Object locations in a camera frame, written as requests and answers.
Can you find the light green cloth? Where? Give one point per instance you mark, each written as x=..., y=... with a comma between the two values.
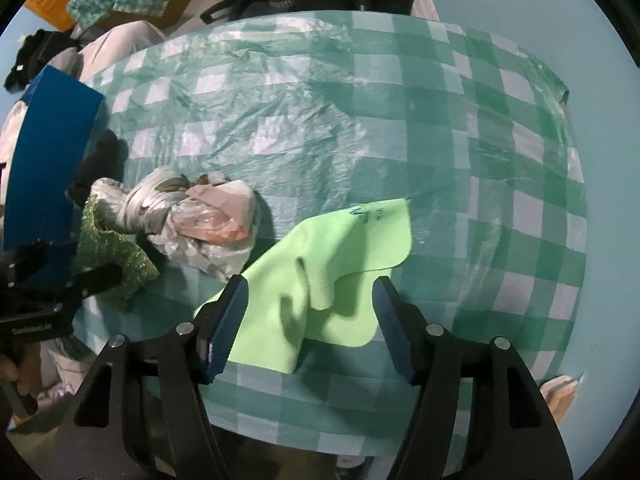
x=316, y=283

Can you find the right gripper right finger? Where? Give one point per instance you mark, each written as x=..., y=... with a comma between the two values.
x=403, y=328

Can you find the blue cardboard box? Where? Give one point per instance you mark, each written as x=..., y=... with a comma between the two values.
x=50, y=147

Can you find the black sock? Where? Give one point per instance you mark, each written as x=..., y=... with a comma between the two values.
x=107, y=160

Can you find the black clothes pile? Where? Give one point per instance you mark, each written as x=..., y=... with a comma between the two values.
x=37, y=51

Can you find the green checkered tablecloth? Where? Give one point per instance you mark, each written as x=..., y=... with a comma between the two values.
x=319, y=112

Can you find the grey plastic bag bundle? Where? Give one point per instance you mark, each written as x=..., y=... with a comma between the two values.
x=210, y=223

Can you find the beige cushion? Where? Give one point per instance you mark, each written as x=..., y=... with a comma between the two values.
x=115, y=45

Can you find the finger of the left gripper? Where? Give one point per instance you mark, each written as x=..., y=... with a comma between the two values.
x=90, y=283

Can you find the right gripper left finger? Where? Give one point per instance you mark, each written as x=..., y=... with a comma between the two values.
x=218, y=323

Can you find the green glitter scrub cloth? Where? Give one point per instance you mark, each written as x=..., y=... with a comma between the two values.
x=98, y=245

